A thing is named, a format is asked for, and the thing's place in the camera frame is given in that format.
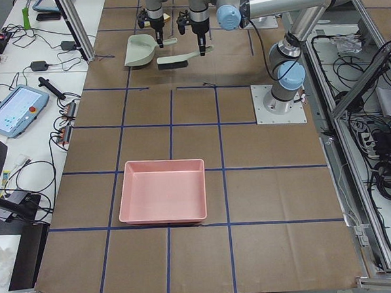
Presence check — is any black handle tool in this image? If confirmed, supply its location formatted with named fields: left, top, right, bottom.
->
left=38, top=77, right=65, bottom=100

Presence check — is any pale green dustpan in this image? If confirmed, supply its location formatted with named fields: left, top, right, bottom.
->
left=124, top=34, right=177, bottom=67

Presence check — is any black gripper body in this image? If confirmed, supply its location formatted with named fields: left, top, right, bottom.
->
left=137, top=9, right=164, bottom=31
left=176, top=9, right=209, bottom=35

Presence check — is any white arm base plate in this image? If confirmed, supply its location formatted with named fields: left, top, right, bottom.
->
left=250, top=85, right=308, bottom=125

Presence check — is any aluminium frame post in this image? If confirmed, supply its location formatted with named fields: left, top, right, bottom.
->
left=54, top=0, right=96, bottom=64

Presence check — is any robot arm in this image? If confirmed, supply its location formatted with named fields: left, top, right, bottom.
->
left=145, top=0, right=351, bottom=102
left=137, top=0, right=169, bottom=48

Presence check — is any blue teach pendant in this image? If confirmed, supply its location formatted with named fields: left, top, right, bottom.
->
left=0, top=84, right=50, bottom=138
left=32, top=0, right=61, bottom=13

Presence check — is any black power adapter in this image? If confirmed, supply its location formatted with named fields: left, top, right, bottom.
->
left=29, top=60, right=49, bottom=71
left=60, top=41, right=76, bottom=52

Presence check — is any pink plastic bin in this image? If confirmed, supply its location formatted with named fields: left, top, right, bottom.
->
left=119, top=159, right=208, bottom=225

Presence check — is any green handled tool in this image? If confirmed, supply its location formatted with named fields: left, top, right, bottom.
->
left=22, top=0, right=31, bottom=30

